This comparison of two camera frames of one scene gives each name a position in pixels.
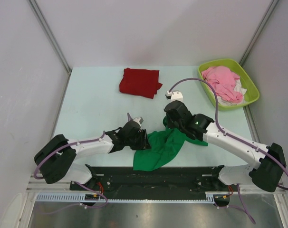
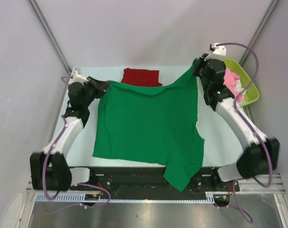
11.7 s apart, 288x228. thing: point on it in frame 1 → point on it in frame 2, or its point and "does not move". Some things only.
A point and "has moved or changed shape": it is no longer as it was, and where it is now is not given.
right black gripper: x=169 y=124 → x=203 y=60
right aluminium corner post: x=259 y=33 does not move
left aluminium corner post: x=50 y=34 does not move
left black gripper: x=143 y=143 → x=102 y=85
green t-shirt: x=165 y=145 has moved or changed shape
